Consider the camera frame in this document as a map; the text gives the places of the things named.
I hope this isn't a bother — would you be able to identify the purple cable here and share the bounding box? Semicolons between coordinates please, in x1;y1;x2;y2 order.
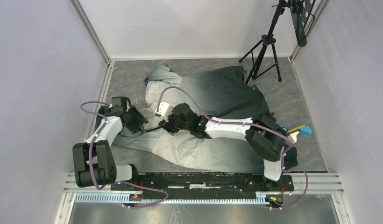
156;86;310;211
79;100;170;210

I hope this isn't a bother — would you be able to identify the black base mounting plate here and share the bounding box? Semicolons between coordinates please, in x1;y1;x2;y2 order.
129;172;295;192

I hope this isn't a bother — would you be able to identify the blue yellow small object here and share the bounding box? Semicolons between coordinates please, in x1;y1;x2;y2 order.
280;124;313;143

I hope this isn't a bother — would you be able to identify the black tripod stand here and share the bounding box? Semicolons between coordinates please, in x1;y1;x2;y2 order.
239;0;291;84

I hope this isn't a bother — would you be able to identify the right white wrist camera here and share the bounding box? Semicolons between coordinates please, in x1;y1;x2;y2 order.
155;102;173;117

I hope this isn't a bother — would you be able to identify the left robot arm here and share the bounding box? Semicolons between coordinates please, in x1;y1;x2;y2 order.
72;97;148;190

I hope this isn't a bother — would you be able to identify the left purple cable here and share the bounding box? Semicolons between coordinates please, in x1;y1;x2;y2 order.
79;100;170;210

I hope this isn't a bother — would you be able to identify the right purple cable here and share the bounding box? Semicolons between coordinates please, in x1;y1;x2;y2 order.
156;86;310;211

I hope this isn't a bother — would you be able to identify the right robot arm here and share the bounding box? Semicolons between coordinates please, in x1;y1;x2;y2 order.
155;102;292;190

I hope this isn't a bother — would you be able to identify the white slotted cable duct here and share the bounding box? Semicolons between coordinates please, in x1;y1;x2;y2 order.
74;192;285;205

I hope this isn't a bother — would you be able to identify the black perforated panel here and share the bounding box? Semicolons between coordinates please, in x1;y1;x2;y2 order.
289;0;316;47

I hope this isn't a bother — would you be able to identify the grey black gradient jacket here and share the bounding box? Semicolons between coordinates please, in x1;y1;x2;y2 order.
97;65;299;174

